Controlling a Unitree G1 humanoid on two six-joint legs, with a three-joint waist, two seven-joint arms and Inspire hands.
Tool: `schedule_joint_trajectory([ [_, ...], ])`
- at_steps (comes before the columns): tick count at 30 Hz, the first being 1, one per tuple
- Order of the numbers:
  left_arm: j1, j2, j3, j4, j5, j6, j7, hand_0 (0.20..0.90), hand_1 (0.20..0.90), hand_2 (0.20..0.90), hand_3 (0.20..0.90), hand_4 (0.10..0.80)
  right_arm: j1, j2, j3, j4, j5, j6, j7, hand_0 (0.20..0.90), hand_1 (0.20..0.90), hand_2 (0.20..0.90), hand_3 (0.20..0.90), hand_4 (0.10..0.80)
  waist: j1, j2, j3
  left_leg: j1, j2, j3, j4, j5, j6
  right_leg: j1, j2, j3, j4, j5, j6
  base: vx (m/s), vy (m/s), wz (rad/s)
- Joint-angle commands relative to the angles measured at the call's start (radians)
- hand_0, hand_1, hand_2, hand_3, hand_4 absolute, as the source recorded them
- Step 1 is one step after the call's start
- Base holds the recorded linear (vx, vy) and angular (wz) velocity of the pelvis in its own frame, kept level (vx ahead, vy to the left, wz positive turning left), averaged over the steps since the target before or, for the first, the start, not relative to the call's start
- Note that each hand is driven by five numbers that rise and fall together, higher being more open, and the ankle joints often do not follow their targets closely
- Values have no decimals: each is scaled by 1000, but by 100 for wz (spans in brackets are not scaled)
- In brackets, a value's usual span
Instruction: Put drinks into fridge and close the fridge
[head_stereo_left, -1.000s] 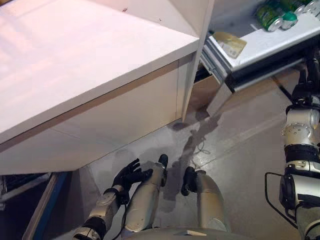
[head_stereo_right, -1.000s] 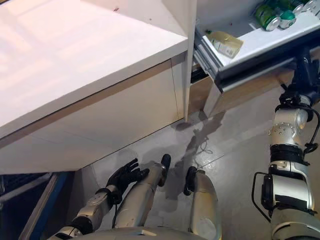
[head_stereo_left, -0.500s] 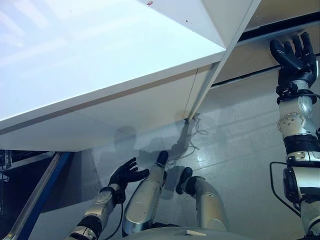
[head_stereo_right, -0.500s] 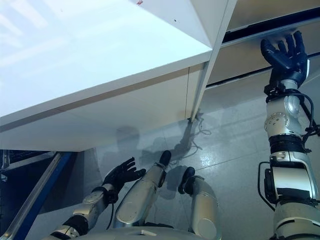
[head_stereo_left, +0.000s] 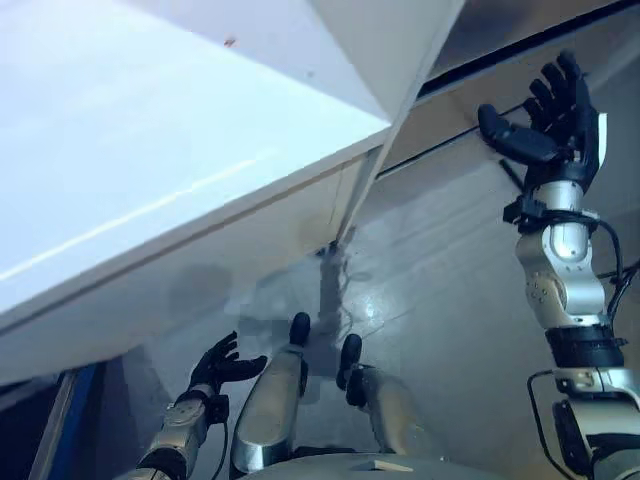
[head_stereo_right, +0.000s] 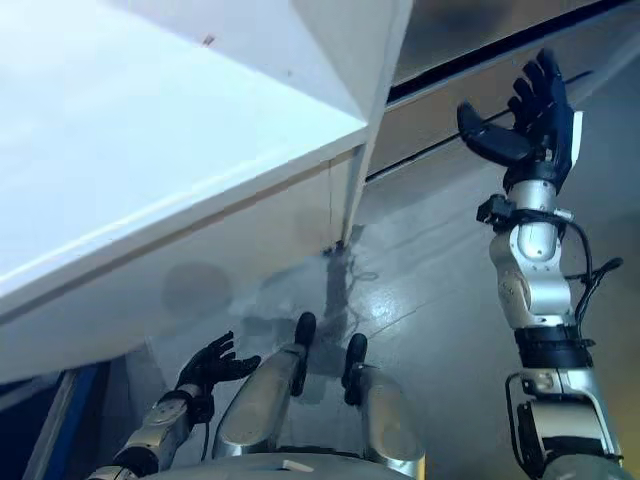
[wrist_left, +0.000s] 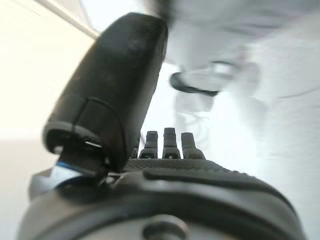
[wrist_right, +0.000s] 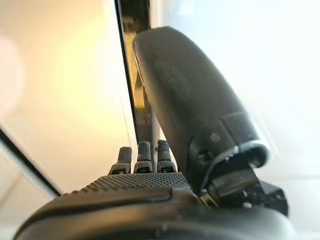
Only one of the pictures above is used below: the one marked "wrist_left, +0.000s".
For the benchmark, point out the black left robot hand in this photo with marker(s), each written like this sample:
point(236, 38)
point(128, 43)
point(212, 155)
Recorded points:
point(120, 87)

